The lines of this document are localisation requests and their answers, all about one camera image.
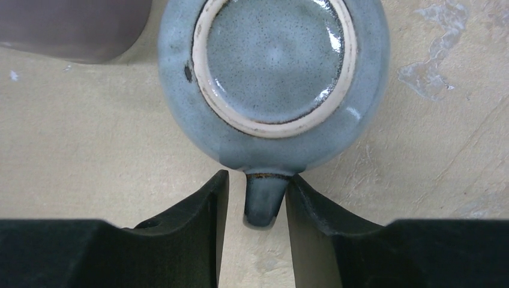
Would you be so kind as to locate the grey-blue mug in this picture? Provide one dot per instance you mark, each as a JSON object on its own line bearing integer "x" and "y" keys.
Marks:
{"x": 272, "y": 88}

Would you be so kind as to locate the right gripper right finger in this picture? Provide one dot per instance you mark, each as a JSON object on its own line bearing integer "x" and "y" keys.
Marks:
{"x": 333, "y": 247}

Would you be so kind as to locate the purple mug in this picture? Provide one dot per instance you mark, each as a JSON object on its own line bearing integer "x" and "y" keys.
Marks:
{"x": 84, "y": 32}

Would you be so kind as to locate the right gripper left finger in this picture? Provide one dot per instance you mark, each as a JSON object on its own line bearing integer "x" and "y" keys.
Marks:
{"x": 179, "y": 247}

